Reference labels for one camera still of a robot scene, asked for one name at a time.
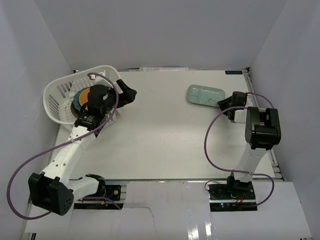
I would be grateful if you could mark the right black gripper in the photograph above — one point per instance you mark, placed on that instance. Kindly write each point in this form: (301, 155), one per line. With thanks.
(222, 104)

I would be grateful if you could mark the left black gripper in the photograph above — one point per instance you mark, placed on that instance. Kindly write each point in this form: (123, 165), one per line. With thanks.
(120, 93)

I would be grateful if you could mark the light green rectangular plate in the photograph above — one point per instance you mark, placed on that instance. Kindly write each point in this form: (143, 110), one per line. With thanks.
(204, 95)

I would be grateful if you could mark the orange woven round plate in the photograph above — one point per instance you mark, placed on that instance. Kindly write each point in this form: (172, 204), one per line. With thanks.
(83, 97)

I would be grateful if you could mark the teal scalloped round plate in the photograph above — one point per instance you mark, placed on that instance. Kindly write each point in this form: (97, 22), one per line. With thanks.
(75, 106)

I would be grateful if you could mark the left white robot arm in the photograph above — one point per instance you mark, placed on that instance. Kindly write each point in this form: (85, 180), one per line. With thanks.
(53, 189)

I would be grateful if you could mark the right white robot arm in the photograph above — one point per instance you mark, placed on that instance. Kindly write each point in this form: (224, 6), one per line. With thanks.
(233, 114)

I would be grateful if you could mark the white plastic dish bin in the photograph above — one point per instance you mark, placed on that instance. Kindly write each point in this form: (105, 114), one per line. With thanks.
(59, 94)

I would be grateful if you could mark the blue label sticker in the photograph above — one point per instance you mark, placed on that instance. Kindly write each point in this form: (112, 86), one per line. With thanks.
(233, 72)

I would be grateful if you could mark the aluminium frame rail right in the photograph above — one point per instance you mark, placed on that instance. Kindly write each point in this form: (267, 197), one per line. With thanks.
(262, 133)

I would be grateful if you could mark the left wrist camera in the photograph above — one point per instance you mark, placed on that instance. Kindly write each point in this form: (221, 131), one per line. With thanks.
(96, 77)

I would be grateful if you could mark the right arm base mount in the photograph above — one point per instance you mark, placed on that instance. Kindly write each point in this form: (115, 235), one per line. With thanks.
(231, 196)

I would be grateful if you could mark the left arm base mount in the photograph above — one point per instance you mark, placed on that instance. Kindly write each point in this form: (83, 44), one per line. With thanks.
(113, 199)

